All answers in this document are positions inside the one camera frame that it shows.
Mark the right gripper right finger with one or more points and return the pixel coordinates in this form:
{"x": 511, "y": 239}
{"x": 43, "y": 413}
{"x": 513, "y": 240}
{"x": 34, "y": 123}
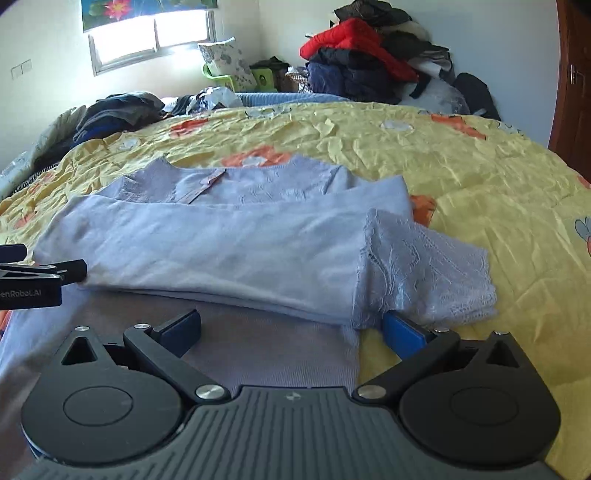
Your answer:
{"x": 421, "y": 351}

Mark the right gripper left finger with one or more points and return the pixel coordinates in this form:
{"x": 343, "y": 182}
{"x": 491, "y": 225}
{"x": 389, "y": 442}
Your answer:
{"x": 158, "y": 351}

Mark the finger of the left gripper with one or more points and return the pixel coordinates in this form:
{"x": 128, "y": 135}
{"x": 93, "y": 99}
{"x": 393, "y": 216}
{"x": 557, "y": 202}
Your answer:
{"x": 69, "y": 272}
{"x": 12, "y": 253}

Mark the lavender long sleeve top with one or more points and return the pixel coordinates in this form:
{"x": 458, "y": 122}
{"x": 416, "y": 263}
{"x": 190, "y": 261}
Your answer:
{"x": 285, "y": 264}

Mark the pile of dark folded clothes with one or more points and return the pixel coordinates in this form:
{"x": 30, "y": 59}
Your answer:
{"x": 118, "y": 113}

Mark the red and dark clothes heap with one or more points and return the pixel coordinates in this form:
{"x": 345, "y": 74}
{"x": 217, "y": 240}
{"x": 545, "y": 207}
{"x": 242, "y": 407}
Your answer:
{"x": 374, "y": 52}

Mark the light blue floral comforter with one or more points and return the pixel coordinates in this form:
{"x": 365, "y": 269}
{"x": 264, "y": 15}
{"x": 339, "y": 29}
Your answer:
{"x": 50, "y": 147}

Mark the yellow cartoon print quilt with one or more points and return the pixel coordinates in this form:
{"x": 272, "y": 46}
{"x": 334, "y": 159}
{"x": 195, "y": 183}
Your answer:
{"x": 493, "y": 188}

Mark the blue knitted blanket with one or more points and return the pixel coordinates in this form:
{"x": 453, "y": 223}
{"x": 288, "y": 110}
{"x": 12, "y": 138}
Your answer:
{"x": 193, "y": 104}

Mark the lotus flower roller blind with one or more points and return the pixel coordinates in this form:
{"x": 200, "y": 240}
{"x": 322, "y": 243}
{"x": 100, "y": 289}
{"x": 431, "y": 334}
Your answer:
{"x": 96, "y": 13}

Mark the brown wooden door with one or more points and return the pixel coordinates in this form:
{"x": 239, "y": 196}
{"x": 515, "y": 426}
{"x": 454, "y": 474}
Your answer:
{"x": 570, "y": 135}

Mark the floral patterned pillow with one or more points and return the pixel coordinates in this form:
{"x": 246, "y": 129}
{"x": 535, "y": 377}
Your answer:
{"x": 226, "y": 58}

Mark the green plastic stool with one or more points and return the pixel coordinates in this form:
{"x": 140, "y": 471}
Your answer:
{"x": 262, "y": 81}

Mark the white wall switch plate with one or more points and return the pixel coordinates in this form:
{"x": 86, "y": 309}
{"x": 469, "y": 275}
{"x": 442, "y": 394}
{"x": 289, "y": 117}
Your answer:
{"x": 21, "y": 69}

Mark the window with metal frame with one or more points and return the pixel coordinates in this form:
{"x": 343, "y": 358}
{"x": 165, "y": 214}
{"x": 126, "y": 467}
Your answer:
{"x": 137, "y": 40}

